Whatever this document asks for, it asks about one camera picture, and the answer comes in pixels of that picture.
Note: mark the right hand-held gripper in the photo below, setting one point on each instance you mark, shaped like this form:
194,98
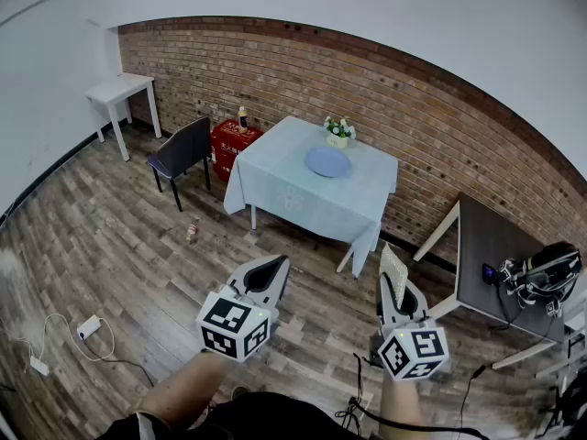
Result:
413,351

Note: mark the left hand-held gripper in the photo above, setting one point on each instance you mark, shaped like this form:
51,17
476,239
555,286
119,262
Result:
234,328

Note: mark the yellow-green sponge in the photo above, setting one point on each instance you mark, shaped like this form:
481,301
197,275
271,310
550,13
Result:
394,268

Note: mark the large blue plate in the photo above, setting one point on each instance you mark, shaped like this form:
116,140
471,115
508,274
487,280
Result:
328,162

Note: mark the person's left forearm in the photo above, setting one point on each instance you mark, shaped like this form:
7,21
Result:
183,392

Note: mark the person's right forearm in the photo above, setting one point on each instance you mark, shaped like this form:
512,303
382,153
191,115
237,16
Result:
401,401

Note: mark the clear plastic bottle red label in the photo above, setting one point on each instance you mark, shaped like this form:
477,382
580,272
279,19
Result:
191,233

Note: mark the black phone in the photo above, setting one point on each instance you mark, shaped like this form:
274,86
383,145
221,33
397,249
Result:
489,275

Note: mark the dark-topped table with white legs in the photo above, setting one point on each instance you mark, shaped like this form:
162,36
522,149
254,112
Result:
486,245

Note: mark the person's dark shoe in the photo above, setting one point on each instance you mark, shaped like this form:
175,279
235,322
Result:
240,392

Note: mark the light blue tablecloth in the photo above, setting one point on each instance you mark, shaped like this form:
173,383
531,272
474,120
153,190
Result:
284,177

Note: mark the person's black clothing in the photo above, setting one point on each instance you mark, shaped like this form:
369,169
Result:
257,417

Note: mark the red box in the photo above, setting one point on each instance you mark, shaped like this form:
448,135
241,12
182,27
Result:
227,149

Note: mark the dark chair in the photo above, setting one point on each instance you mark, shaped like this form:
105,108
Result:
181,151

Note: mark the bottle with white cap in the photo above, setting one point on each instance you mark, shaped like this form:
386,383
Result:
242,122

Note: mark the white flowers in cream pot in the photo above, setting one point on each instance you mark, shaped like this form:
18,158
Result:
339,133

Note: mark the black equipment stand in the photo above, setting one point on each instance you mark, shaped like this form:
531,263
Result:
573,406

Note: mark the white side table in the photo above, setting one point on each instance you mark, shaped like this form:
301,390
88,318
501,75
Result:
121,87

